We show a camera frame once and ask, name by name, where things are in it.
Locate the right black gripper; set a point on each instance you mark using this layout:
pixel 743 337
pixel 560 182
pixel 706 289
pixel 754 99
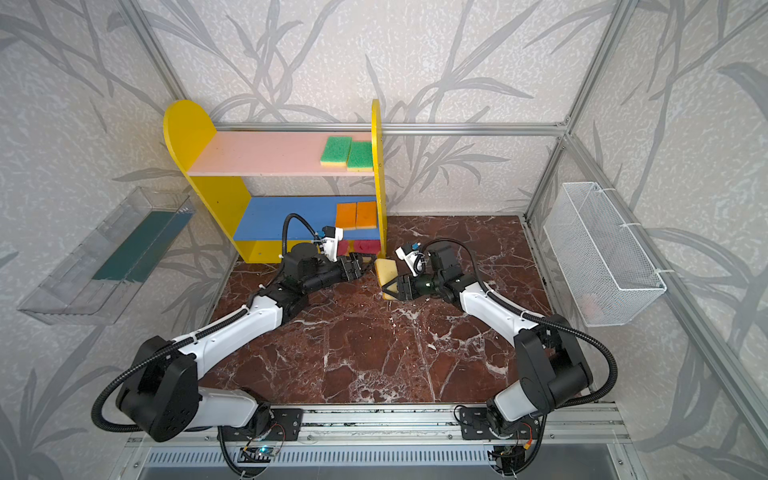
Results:
pixel 405 285

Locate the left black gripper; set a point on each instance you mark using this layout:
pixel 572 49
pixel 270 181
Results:
pixel 351 268

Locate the orange sponge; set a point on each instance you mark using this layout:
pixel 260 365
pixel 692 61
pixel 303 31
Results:
pixel 366 215

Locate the yellow sponge green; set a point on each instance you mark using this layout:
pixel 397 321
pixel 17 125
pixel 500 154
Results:
pixel 360 157

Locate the green top sponge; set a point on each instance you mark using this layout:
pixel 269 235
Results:
pixel 336 151

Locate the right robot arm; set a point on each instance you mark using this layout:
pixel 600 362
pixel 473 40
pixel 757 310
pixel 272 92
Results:
pixel 558 366

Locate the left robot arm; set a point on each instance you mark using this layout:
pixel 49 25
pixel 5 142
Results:
pixel 160 393

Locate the yellow shelf pink blue boards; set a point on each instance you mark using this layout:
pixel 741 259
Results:
pixel 250 180

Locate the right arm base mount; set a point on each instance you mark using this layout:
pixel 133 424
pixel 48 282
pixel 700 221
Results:
pixel 481 423

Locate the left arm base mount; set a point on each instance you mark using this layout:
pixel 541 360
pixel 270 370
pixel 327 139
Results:
pixel 280 424

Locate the white wire mesh basket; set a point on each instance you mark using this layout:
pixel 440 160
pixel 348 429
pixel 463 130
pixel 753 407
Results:
pixel 609 275

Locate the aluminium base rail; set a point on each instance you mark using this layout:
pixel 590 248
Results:
pixel 389 435

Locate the clear plastic wall bin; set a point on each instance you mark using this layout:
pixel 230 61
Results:
pixel 96 282

